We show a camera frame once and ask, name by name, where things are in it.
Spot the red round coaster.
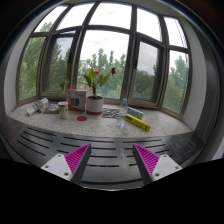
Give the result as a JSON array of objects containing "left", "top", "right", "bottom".
[{"left": 77, "top": 116, "right": 87, "bottom": 121}]

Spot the dark slatted radiator cover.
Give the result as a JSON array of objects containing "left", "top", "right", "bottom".
[{"left": 0, "top": 117, "right": 205, "bottom": 190}]

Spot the yellow long box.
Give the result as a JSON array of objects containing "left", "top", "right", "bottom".
[{"left": 125, "top": 114, "right": 150, "bottom": 131}]

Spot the white cup with lid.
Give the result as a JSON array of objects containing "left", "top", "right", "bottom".
[{"left": 58, "top": 101, "right": 68, "bottom": 119}]

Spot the clear plastic water bottle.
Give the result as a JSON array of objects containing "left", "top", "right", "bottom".
[{"left": 117, "top": 98, "right": 128, "bottom": 127}]

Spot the white wrapped package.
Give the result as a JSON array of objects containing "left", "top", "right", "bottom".
[{"left": 27, "top": 98, "right": 49, "bottom": 116}]

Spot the black white patterned item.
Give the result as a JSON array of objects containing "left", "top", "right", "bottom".
[{"left": 102, "top": 108, "right": 119, "bottom": 119}]

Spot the dark framed bay window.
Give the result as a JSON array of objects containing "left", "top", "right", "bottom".
[{"left": 16, "top": 0, "right": 190, "bottom": 116}]

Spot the white pot with flowering plant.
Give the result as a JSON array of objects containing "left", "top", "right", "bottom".
[{"left": 82, "top": 66, "right": 117, "bottom": 116}]

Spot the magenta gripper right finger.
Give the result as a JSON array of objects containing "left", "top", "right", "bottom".
[{"left": 133, "top": 144, "right": 182, "bottom": 185}]

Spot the colourful cardboard box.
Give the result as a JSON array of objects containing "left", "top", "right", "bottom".
[{"left": 67, "top": 89, "right": 86, "bottom": 111}]

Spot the small colourful flat pack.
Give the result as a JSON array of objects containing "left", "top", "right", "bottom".
[{"left": 44, "top": 104, "right": 59, "bottom": 114}]

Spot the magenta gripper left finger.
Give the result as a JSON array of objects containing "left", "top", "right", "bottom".
[{"left": 42, "top": 144, "right": 91, "bottom": 184}]

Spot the light blue small box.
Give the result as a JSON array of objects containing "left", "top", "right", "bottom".
[{"left": 127, "top": 107, "right": 143, "bottom": 119}]

